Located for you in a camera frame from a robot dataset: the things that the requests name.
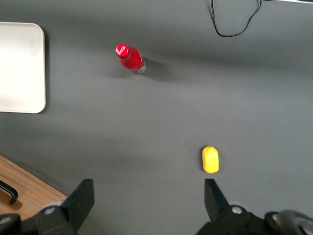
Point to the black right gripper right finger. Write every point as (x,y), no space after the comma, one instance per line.
(217,205)

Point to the red cola bottle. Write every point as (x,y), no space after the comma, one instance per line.
(132,60)

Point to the yellow lemon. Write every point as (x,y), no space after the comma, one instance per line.
(210,160)

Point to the cream rectangular tray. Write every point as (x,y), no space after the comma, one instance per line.
(22,68)

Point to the wooden drawer cabinet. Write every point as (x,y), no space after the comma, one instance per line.
(31,188)

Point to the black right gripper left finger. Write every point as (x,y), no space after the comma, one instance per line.
(78,200)

